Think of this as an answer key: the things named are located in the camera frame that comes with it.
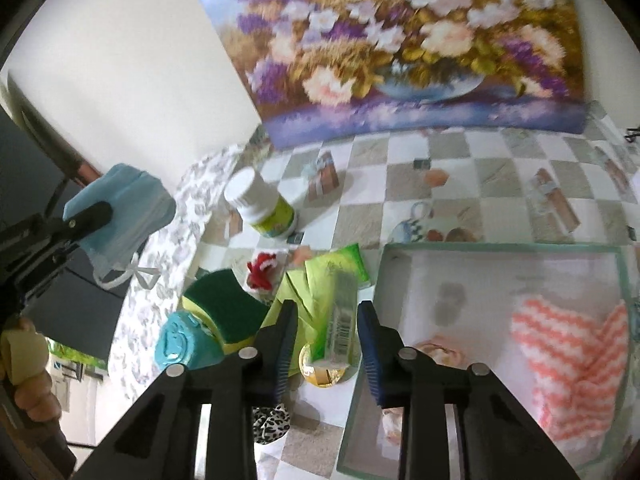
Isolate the grey floral tablecloth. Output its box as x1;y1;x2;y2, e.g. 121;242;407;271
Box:
107;145;261;386

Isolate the blue face mask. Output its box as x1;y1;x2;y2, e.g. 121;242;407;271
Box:
63;162;177;291

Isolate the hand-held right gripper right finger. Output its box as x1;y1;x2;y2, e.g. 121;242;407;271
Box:
356;300;581;480

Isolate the white bottle with green label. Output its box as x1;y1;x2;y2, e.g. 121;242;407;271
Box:
223;166;297;240

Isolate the leopard print scrunchie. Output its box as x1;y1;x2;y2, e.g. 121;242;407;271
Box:
251;402;292;446

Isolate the pink white striped cloth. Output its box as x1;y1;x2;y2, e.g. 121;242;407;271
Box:
510;296;630;443

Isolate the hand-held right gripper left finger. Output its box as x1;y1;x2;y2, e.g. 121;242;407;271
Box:
75;300;300;480

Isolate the teal round container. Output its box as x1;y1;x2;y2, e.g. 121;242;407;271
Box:
154;310;226;372

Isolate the flower painting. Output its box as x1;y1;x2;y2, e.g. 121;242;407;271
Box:
194;0;587;152

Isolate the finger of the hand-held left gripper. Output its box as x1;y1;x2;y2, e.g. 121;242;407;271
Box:
62;201;113;236

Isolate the red pink pipe cleaner bundle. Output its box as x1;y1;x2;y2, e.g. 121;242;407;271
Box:
245;254;281;292

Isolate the lime green packet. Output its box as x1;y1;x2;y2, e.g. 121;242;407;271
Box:
260;242;372;376

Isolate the person's left hand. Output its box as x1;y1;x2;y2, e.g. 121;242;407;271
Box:
0;316;65;428

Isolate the transparent storage box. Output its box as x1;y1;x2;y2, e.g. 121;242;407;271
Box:
336;242;633;480

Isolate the green and yellow sponge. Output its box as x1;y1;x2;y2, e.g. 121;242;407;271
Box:
181;268;271;358

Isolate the yellow round container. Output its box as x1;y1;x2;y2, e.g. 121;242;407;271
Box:
298;345;358;388

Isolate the printed checkered tablecloth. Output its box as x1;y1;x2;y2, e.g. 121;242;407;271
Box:
190;110;640;480

